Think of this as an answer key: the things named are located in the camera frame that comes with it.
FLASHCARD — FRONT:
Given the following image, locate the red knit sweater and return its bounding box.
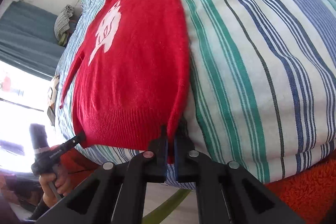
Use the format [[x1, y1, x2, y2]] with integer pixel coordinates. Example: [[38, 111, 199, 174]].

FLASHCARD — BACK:
[[62, 0, 190, 150]]

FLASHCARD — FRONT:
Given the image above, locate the person's left hand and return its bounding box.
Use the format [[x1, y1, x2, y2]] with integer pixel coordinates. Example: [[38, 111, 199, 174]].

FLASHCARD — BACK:
[[39, 164, 73, 207]]

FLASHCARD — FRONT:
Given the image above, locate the patterned cushion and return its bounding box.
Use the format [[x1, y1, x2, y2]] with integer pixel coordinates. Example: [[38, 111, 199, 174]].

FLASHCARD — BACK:
[[47, 75, 60, 126]]

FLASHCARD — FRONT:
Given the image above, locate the striped blue green bedspread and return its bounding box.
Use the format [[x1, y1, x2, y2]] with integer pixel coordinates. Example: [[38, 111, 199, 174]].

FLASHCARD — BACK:
[[56, 0, 335, 182]]

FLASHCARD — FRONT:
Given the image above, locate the teal window curtain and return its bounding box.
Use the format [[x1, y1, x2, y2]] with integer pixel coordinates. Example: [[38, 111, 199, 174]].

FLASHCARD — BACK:
[[0, 2, 64, 80]]

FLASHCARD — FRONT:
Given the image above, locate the grey patterned cloth pile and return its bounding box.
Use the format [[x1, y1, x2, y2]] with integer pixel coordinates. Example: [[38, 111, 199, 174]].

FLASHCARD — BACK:
[[54, 5, 74, 47]]

